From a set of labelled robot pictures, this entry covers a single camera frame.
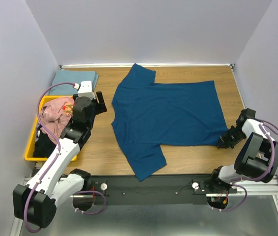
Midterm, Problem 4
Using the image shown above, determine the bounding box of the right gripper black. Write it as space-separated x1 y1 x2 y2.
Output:
217 126 247 149

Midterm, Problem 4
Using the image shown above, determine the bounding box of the dark blue t-shirt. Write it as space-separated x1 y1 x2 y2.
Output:
112 64 227 181

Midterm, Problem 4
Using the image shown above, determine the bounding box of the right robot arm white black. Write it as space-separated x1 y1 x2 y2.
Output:
208 108 278 193

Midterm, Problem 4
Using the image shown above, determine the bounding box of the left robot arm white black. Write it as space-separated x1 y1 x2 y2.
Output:
12 91 107 233

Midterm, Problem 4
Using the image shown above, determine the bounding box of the folded light blue t-shirt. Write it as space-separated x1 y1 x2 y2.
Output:
49 70 99 96

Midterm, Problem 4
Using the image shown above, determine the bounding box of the pink t-shirt in bin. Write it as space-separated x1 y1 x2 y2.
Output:
39 96 74 144

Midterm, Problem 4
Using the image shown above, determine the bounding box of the black garment in bin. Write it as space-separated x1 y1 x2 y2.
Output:
32 133 56 158

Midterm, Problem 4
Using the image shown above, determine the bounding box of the yellow plastic bin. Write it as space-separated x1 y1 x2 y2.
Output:
24 95 73 162

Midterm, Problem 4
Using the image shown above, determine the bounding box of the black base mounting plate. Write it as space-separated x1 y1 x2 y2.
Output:
72 173 238 214

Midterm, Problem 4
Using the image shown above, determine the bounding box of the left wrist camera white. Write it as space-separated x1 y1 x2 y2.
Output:
73 81 95 99

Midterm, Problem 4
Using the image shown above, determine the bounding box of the aluminium extrusion rail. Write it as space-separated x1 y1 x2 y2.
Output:
26 169 278 199

